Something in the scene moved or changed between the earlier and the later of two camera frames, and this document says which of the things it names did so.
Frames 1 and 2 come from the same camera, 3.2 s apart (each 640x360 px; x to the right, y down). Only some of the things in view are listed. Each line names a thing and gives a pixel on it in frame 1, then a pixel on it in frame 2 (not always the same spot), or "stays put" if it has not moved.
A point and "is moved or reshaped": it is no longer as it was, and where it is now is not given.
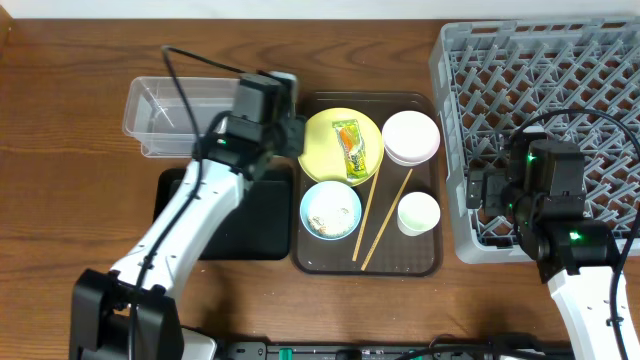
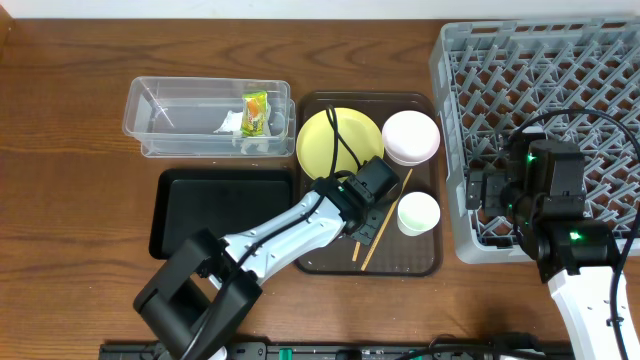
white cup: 417,213 stays put
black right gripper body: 476,187 stays put
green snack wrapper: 352,147 is moved or reshaped
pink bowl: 410,137 stays put
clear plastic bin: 155,118 stays put
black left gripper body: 292,135 → 373,223
